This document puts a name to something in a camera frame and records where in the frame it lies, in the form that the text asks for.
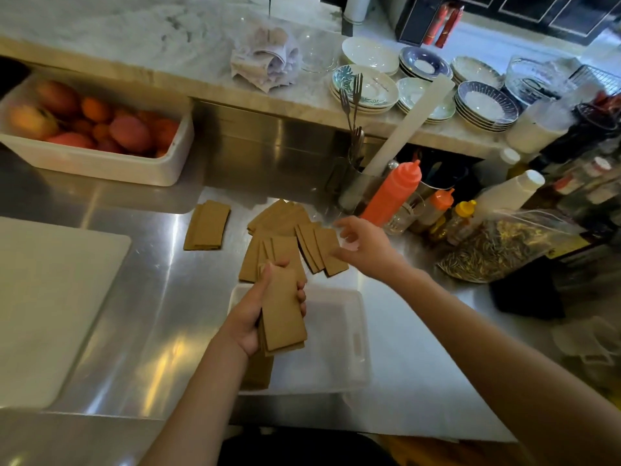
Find person's right forearm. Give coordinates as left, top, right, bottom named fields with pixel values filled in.
left=388, top=266, right=621, bottom=466

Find clear plastic tray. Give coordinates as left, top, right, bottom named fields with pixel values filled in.
left=227, top=283, right=372, bottom=396

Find stack of leaf pattern plates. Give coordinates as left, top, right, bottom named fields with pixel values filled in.
left=330, top=64, right=400, bottom=116

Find white shallow bowl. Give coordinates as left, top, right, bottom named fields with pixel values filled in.
left=342, top=36, right=400, bottom=76

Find stack of pale green plates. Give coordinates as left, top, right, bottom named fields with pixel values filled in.
left=396, top=77, right=457, bottom=125

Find crumpled pale cloth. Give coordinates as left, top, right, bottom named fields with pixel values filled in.
left=229, top=25, right=302, bottom=94

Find translucent white plastic container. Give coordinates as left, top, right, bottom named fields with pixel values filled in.
left=504, top=98, right=579, bottom=156

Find white cutting board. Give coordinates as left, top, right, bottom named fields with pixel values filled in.
left=0, top=216, right=133, bottom=411

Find metal cutlery holder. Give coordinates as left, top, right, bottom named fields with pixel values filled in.
left=338, top=157, right=385, bottom=215

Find person's right hand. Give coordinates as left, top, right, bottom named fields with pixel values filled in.
left=332, top=216, right=407, bottom=285

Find white plastic fruit bin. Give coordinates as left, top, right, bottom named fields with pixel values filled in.
left=0, top=72, right=195, bottom=188

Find black flat object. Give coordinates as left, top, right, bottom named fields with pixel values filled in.
left=489, top=259, right=566, bottom=321

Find metal fork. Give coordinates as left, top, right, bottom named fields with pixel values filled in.
left=339, top=87, right=355, bottom=141
left=351, top=72, right=365, bottom=163

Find black cabinet appliance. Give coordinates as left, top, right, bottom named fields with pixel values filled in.
left=395, top=0, right=621, bottom=47

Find stack of blue rimmed plates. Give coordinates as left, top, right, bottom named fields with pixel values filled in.
left=398, top=46, right=453, bottom=82

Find small white cap bottle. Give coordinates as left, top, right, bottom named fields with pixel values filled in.
left=473, top=147, right=523, bottom=183

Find stack of blue striped plates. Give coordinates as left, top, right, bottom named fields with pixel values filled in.
left=453, top=81, right=520, bottom=133

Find orange cap sauce bottle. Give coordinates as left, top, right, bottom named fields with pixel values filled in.
left=409, top=187, right=456, bottom=234

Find white squeeze bottle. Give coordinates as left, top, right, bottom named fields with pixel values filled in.
left=468, top=169, right=546, bottom=229

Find grey patterned plate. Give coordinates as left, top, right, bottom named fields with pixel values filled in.
left=451, top=55, right=505, bottom=89

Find clear glass jug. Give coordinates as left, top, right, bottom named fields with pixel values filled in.
left=504, top=55, right=583, bottom=108

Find pile of mangoes and oranges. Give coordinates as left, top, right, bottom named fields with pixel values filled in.
left=7, top=80, right=181, bottom=159

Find clear bottle with red label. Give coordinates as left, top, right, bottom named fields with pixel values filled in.
left=552, top=156, right=614, bottom=196

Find person's left hand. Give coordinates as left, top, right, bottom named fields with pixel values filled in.
left=217, top=259, right=308, bottom=358

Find red squeeze bottle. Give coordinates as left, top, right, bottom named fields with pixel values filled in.
left=359, top=159, right=423, bottom=228

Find small neat brown sleeve stack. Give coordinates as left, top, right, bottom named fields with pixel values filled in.
left=183, top=200, right=232, bottom=252

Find dark metal cup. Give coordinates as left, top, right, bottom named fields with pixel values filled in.
left=416, top=161, right=470, bottom=200

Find loose pile of brown paper sleeves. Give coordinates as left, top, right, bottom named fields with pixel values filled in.
left=238, top=199, right=350, bottom=285

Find small clear glass cup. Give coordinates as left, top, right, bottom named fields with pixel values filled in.
left=383, top=193, right=426, bottom=236

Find person's left forearm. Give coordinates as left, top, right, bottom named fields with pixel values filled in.
left=138, top=331, right=249, bottom=466

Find stack of brown sleeves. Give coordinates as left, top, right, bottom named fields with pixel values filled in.
left=256, top=263, right=309, bottom=358

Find wire rack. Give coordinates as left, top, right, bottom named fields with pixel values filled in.
left=568, top=64, right=621, bottom=96

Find white cylinder container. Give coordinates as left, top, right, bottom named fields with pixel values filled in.
left=342, top=0, right=374, bottom=26

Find yellow cap sauce bottle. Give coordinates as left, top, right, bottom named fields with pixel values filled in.
left=429, top=199, right=477, bottom=244

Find plastic bag of seeds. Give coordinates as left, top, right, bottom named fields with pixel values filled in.
left=436, top=209, right=589, bottom=285

